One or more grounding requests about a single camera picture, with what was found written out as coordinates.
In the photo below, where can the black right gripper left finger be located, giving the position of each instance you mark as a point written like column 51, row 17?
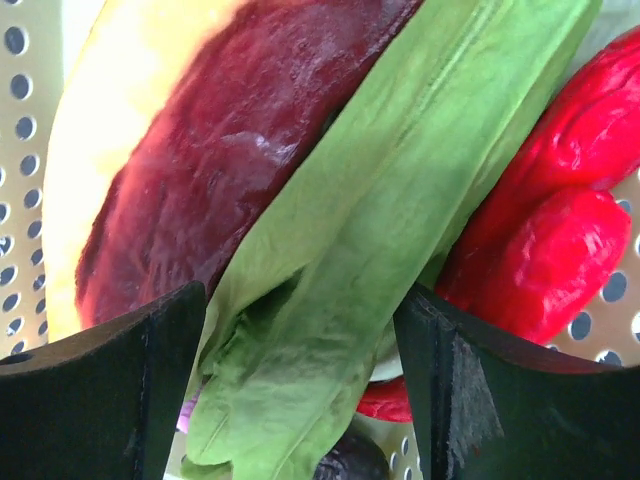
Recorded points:
column 103, row 403

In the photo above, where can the red toy chili pepper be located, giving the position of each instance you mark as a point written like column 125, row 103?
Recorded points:
column 386, row 401
column 550, row 233

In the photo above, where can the dark red toy sweet potato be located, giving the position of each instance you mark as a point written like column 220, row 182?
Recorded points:
column 245, row 115

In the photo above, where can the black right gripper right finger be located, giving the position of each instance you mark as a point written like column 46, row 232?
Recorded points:
column 490, row 405

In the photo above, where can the pale green perforated basket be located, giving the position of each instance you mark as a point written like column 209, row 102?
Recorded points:
column 40, row 41

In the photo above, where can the green toy leaf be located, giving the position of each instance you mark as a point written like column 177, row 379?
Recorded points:
column 294, row 326

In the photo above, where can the purple toy eggplant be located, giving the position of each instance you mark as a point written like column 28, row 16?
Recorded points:
column 354, row 457

